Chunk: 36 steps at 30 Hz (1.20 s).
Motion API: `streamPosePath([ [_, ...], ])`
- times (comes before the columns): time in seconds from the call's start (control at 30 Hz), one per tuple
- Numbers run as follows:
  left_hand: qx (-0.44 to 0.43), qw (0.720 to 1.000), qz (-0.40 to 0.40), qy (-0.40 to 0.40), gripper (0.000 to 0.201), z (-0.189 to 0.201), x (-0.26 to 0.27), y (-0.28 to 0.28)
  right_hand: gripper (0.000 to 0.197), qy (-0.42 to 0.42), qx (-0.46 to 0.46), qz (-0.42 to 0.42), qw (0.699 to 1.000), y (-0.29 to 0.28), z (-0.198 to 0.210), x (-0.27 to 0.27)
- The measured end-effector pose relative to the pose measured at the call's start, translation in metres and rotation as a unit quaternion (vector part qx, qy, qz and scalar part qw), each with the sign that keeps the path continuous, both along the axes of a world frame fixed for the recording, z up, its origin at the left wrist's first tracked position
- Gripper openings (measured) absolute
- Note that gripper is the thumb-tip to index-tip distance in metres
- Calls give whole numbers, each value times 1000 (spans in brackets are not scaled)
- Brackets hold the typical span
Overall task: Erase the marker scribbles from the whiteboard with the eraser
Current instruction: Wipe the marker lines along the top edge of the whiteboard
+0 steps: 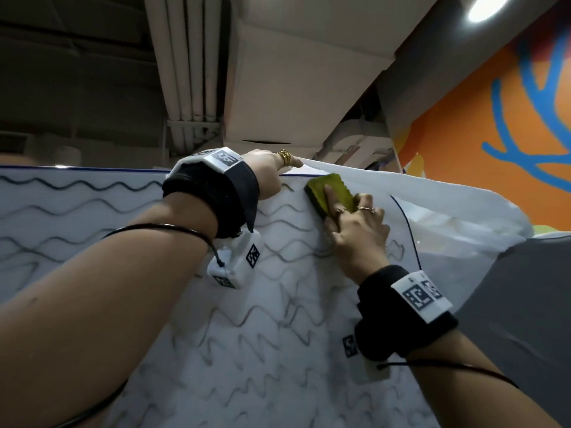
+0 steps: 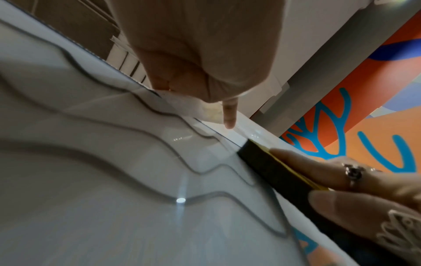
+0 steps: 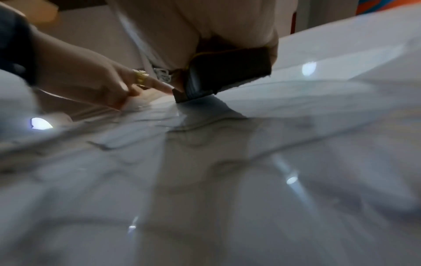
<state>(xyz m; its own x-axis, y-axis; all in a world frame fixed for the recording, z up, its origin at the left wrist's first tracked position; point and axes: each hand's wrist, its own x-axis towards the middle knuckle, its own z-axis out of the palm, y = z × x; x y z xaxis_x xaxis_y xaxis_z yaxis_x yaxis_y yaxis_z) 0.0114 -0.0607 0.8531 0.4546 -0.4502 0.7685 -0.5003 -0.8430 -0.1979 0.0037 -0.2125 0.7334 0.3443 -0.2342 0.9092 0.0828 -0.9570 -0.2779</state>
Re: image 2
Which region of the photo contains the person's left hand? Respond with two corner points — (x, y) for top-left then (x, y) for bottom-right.
(108, 0), (285, 130)

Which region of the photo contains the person's right hand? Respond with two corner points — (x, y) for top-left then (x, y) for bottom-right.
(269, 148), (421, 260)

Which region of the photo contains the yellow and black whiteboard eraser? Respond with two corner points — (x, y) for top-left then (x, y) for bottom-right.
(236, 139), (363, 260)

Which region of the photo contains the ornate silver thumb ring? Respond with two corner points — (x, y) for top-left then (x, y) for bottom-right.
(377, 209), (421, 255)

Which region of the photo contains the large scribbled whiteboard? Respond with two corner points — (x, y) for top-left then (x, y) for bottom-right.
(0, 0), (360, 266)

